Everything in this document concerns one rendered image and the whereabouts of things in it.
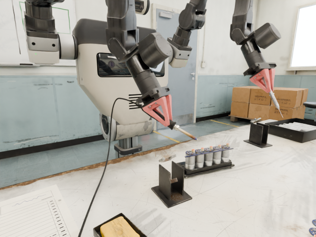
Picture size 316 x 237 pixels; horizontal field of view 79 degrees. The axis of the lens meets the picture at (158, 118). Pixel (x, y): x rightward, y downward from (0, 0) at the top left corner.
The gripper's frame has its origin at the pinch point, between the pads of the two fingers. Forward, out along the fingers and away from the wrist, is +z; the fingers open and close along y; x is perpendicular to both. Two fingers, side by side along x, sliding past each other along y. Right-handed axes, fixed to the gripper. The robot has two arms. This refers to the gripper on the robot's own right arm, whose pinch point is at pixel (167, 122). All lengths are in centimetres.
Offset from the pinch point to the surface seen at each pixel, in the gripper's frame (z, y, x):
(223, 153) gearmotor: 14.7, 4.1, -8.7
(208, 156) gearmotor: 12.9, 0.1, -5.7
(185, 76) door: -48, 320, 67
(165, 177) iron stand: 9.5, -14.3, 0.0
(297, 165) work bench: 28.8, 14.9, -23.7
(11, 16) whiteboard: -179, 103, 156
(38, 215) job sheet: 3.5, -28.4, 19.5
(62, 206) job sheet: 4.5, -24.8, 17.9
